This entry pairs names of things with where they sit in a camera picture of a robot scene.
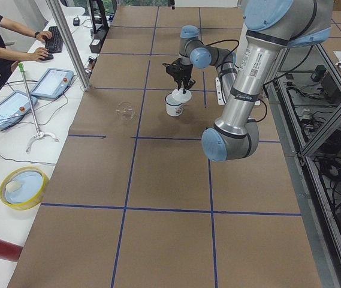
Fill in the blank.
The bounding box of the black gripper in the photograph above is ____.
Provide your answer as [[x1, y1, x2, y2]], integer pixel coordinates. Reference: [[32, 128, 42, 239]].
[[173, 63, 193, 94]]

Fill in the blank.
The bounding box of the white ceramic lid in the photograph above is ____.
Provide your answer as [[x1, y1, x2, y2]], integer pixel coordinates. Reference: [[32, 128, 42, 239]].
[[171, 89, 192, 104]]

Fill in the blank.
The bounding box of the clear glass funnel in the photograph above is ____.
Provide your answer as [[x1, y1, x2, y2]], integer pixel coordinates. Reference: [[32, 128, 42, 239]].
[[116, 101, 135, 121]]

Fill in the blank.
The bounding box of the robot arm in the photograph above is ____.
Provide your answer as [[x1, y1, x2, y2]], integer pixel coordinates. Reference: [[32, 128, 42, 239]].
[[168, 1, 333, 161]]

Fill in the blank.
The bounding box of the operator hand on keyboard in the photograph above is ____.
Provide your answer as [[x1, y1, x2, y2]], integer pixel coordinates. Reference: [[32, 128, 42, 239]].
[[35, 31, 52, 43]]

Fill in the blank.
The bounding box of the operator hand on mouse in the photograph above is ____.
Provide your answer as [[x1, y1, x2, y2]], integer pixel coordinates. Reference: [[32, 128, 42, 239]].
[[29, 47, 49, 61]]

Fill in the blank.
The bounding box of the white enamel mug blue rim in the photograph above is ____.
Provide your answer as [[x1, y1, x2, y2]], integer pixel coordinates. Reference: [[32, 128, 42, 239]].
[[165, 94, 184, 117]]

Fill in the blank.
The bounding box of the black box with label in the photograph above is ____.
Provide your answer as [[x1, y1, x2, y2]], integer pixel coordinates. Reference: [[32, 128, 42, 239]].
[[89, 29, 108, 53]]

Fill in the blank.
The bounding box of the far teach pendant tablet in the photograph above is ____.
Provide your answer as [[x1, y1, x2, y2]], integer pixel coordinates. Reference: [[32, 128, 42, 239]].
[[30, 68, 74, 100]]

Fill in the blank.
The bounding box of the teach pendant tablet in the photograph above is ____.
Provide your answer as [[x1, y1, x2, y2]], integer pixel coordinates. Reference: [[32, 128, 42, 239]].
[[0, 90, 31, 130], [30, 68, 74, 100]]

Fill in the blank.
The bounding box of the black keyboard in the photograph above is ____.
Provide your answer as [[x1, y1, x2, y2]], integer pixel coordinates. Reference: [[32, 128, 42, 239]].
[[45, 26, 64, 54]]

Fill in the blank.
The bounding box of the metal reacher grabber stick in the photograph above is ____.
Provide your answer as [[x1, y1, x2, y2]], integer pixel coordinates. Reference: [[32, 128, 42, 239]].
[[18, 62, 59, 153]]

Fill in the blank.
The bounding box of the near teach pendant tablet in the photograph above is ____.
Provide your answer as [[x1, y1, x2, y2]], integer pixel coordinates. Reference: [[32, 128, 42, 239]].
[[0, 90, 31, 130]]

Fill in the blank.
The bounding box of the yellow tape roll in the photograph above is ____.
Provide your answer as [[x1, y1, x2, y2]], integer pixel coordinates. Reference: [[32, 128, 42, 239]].
[[0, 166, 49, 211]]

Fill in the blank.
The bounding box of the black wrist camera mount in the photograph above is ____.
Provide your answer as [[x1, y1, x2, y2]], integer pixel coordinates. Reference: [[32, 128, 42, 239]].
[[162, 59, 183, 80]]

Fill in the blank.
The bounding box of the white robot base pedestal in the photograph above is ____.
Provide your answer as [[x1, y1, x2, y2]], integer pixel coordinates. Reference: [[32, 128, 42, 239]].
[[215, 76, 262, 107]]

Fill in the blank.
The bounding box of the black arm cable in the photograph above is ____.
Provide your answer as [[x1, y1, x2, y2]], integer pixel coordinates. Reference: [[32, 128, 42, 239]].
[[203, 39, 240, 73]]

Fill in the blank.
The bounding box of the aluminium frame post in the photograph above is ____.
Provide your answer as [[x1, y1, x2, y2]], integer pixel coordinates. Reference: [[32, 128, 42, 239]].
[[46, 0, 90, 91]]

